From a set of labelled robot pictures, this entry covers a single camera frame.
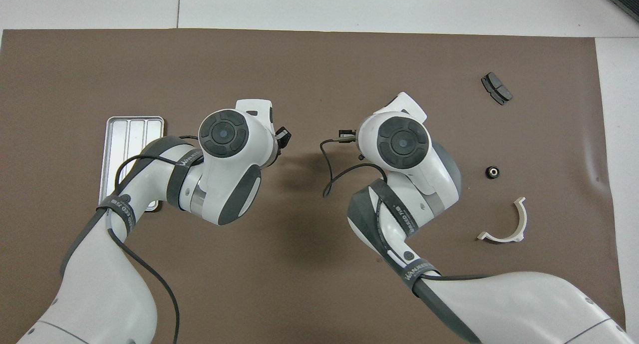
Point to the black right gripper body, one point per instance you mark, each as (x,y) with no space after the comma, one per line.
(348,134)

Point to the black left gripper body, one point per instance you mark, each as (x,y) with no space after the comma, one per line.
(282,139)

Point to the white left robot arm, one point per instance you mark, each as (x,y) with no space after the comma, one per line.
(100,294)

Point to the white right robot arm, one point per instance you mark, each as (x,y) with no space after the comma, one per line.
(499,304)

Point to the silver metal tray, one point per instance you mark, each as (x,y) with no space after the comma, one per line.
(125,134)

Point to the brown table mat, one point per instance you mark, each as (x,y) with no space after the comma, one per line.
(299,59)

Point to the short dark brake pad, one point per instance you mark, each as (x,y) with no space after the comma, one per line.
(496,88)

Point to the white curved plastic bracket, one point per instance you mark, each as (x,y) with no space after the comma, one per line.
(522,221)

